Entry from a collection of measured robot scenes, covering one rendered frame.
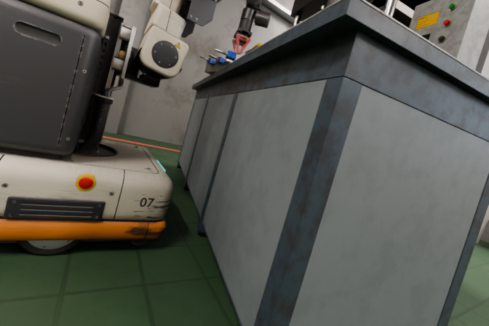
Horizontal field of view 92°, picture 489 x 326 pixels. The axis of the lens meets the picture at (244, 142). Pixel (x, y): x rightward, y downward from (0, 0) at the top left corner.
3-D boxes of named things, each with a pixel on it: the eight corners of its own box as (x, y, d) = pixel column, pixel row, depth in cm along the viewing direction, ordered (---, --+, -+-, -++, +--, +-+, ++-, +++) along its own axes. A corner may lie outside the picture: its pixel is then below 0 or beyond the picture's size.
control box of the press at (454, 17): (380, 281, 114) (478, -23, 107) (336, 247, 142) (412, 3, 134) (410, 281, 122) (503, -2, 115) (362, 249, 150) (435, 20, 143)
